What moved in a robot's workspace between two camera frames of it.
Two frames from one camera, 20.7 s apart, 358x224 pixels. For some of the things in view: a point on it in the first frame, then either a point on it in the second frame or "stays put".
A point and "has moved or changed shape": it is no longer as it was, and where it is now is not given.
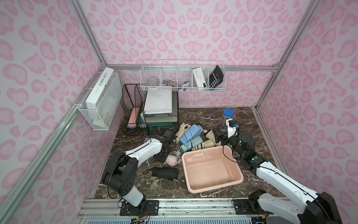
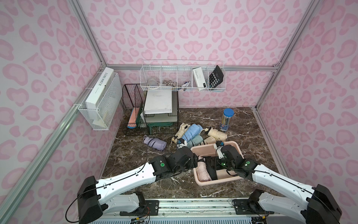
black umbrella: [165, 173] has moved or changed shape
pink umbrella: [171, 160] has moved or changed shape
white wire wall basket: [182, 75] stays put
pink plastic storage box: [209, 169] has moved or changed shape
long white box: [94, 100] stays put
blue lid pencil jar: [228, 113] stays put
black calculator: [216, 77] stays put
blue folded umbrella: [193, 130] stays put
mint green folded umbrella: [191, 143] stays put
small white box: [200, 77] stays put
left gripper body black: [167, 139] -> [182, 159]
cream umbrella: [183, 127] stays put
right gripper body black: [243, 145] -> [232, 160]
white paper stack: [158, 101] stays put
